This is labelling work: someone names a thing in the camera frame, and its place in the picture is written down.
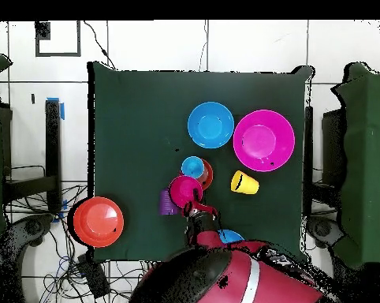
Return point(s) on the small magenta plastic bowl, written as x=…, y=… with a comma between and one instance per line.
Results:
x=182, y=189

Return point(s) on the small red-orange plastic bowl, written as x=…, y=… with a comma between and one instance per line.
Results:
x=208, y=176

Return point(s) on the blue plastic cup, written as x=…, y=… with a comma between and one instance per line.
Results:
x=192, y=167

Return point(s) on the purple ribbed plastic cup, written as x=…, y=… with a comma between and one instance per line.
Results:
x=166, y=205

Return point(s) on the blue plastic bowl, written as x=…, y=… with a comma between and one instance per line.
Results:
x=210, y=124
x=229, y=236

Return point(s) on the large orange plastic bowl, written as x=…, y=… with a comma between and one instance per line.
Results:
x=98, y=221

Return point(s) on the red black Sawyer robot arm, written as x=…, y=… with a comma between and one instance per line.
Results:
x=240, y=277

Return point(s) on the yellow plastic cup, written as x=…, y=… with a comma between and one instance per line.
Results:
x=248, y=186

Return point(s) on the large pink plastic bowl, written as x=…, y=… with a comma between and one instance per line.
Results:
x=262, y=140

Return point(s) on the dark green tablecloth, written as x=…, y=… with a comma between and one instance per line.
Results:
x=130, y=110

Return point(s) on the black floor box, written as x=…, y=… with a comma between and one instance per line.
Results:
x=93, y=277

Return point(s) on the blue tape strip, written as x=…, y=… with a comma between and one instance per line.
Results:
x=62, y=112

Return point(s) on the black metal frame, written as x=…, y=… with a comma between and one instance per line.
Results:
x=333, y=148
x=52, y=142

